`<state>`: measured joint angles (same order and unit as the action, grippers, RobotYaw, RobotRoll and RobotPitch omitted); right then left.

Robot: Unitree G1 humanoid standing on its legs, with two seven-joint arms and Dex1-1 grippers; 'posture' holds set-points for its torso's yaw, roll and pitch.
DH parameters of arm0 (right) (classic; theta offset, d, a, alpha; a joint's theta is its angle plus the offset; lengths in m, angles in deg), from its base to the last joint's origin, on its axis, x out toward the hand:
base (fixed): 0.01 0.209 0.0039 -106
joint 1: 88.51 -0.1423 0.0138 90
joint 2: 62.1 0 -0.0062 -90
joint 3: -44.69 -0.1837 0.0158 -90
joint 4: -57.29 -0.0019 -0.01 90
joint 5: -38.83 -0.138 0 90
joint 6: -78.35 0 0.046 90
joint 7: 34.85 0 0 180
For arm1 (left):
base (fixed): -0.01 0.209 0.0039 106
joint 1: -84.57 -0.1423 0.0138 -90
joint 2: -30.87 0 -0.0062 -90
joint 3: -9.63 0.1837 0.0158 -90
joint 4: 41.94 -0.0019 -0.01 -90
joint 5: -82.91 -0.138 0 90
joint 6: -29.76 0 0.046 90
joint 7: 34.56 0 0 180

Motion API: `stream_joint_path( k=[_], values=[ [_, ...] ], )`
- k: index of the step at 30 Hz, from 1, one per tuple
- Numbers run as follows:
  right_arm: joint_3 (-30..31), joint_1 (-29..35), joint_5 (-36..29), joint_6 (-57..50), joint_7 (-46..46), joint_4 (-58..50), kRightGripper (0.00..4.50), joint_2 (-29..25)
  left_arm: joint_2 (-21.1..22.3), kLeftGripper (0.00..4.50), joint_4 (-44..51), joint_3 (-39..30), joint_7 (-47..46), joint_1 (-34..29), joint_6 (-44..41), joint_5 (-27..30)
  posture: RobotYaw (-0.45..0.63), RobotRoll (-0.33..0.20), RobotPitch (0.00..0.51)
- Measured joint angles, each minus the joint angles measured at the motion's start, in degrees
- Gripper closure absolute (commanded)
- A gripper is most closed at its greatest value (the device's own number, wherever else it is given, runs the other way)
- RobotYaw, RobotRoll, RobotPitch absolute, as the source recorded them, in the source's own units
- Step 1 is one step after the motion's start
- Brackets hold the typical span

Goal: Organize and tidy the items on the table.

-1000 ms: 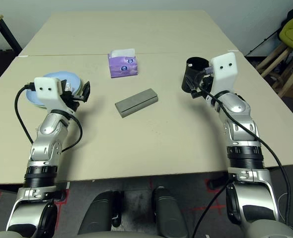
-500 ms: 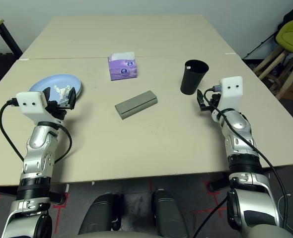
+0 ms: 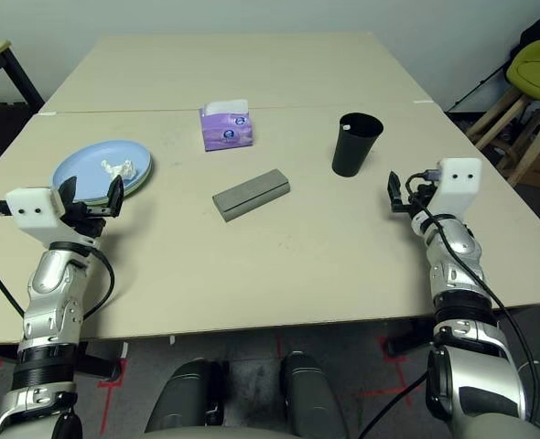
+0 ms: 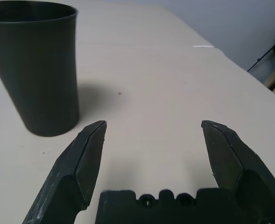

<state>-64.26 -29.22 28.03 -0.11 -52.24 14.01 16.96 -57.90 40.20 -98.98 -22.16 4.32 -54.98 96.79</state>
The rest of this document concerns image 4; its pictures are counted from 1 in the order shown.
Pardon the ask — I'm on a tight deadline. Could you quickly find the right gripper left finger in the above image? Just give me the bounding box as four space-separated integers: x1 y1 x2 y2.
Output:
22 120 108 224

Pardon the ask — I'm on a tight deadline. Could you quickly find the black stand rod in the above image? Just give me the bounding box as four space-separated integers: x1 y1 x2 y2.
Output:
246 43 275 73

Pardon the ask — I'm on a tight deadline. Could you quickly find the black cup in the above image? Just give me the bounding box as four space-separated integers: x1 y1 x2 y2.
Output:
0 0 80 138

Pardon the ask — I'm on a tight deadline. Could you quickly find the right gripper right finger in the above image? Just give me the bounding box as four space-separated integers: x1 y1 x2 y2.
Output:
200 120 275 224

